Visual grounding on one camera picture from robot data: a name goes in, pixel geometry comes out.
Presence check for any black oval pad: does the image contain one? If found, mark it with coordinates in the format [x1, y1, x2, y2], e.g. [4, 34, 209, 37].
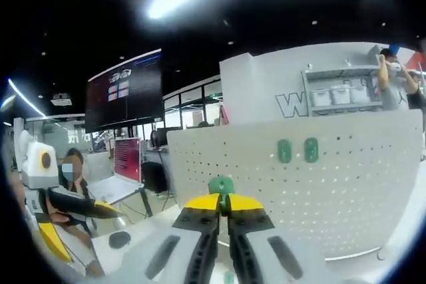
[108, 231, 131, 250]

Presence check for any white storage bin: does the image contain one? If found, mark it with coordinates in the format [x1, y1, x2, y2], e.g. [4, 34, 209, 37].
[349, 84, 372, 103]
[330, 85, 351, 104]
[309, 88, 331, 106]

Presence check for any white perforated mounting plate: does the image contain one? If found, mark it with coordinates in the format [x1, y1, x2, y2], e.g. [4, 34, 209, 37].
[166, 107, 426, 261]

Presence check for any red laptop screen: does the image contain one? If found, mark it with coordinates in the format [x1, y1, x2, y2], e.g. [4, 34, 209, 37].
[113, 136, 143, 182]

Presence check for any grey wall shelf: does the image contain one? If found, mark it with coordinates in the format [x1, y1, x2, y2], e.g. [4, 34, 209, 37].
[301, 65, 384, 118]

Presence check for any large dark wall screen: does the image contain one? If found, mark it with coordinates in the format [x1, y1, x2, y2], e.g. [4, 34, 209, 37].
[85, 48, 164, 134]

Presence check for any white folding table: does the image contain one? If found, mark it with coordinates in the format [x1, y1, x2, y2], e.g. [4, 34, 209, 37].
[87, 175, 154, 218]

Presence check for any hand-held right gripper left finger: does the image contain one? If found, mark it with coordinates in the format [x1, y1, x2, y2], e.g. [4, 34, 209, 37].
[109, 193, 222, 284]

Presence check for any green hook assembly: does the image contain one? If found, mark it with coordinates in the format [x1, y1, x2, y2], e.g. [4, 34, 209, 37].
[303, 136, 320, 163]
[277, 138, 292, 164]
[208, 176, 237, 220]

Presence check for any black computer monitor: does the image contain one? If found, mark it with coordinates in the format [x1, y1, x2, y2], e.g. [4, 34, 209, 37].
[150, 127, 169, 149]

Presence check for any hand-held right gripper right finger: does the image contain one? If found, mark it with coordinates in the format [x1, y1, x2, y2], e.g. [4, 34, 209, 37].
[226, 194, 341, 284]

